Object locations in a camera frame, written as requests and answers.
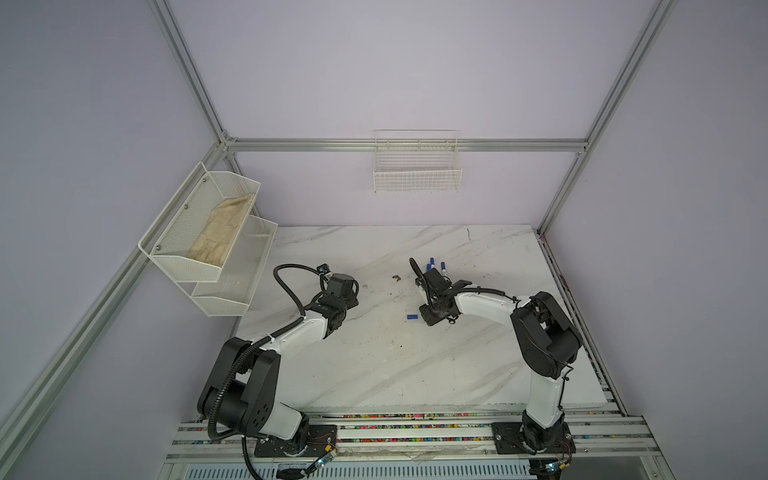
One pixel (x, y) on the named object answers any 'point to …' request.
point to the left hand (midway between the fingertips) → (342, 293)
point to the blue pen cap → (412, 316)
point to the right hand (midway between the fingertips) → (429, 312)
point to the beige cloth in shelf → (215, 238)
